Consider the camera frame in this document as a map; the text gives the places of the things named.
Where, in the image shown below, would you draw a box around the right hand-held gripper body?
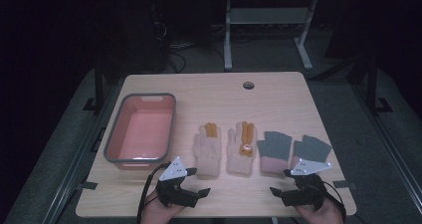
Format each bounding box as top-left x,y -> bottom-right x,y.
282,158 -> 332,209

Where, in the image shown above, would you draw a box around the black frame bracket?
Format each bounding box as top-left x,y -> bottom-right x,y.
82,98 -> 98,112
374,97 -> 394,114

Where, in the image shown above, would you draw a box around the black tape strip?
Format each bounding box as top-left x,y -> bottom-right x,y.
79,181 -> 100,191
332,179 -> 358,190

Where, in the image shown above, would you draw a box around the bundle of floor cables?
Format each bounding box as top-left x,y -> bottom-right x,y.
167,41 -> 227,74

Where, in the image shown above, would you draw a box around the grey metal stand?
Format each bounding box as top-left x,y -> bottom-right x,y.
223,0 -> 320,72

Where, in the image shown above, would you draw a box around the black frame post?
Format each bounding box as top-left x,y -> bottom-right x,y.
94,63 -> 105,113
366,54 -> 379,113

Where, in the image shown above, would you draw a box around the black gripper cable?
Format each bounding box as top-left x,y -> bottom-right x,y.
136,163 -> 172,224
322,179 -> 348,224

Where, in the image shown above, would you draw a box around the grey pink glove red label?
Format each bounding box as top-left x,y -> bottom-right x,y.
290,133 -> 332,172

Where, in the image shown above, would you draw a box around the person's right hand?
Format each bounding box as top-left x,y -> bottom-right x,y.
295,197 -> 345,224

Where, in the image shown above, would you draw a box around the beige glove orange fingers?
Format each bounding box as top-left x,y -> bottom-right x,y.
193,121 -> 222,178

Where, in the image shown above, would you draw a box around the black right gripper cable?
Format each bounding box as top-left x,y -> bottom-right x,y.
322,179 -> 348,224

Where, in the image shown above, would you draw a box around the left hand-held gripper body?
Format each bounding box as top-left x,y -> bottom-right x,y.
155,156 -> 200,208

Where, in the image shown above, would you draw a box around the beige glove bear patch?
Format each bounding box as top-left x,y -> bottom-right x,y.
226,120 -> 258,177

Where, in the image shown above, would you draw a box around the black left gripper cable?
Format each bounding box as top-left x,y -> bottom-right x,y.
136,163 -> 172,224

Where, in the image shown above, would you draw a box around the grey pink fingerless glove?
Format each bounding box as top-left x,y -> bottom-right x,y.
257,130 -> 293,178

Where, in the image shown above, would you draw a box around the person's left hand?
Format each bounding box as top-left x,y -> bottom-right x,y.
140,189 -> 187,224

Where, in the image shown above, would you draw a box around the pink basket grey rim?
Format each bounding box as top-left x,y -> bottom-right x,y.
103,93 -> 177,171

